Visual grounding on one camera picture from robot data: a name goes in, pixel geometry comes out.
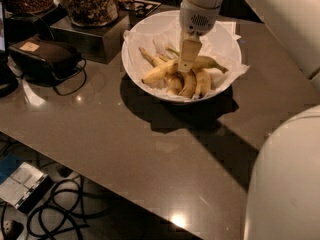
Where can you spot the white bowl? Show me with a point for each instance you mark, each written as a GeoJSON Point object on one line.
{"type": "Point", "coordinates": [162, 30]}

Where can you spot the white paper liner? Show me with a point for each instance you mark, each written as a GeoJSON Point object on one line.
{"type": "Point", "coordinates": [150, 53]}

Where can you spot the black VR headset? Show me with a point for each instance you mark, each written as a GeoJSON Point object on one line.
{"type": "Point", "coordinates": [45, 62]}

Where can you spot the dark left scale base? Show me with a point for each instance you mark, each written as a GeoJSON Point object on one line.
{"type": "Point", "coordinates": [22, 26]}

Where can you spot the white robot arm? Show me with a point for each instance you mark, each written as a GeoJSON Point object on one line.
{"type": "Point", "coordinates": [256, 174]}

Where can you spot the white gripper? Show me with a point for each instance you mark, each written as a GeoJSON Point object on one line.
{"type": "Point", "coordinates": [197, 20]}

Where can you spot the silver box on floor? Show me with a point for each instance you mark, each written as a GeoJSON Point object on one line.
{"type": "Point", "coordinates": [22, 186]}

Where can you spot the yellow banana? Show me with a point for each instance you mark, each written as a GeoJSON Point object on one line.
{"type": "Point", "coordinates": [154, 60]}
{"type": "Point", "coordinates": [203, 82]}
{"type": "Point", "coordinates": [171, 66]}
{"type": "Point", "coordinates": [181, 84]}

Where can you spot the glass jar of granola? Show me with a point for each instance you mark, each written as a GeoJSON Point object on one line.
{"type": "Point", "coordinates": [91, 13]}

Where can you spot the tablet screen edge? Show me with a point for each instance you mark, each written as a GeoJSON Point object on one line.
{"type": "Point", "coordinates": [3, 42]}

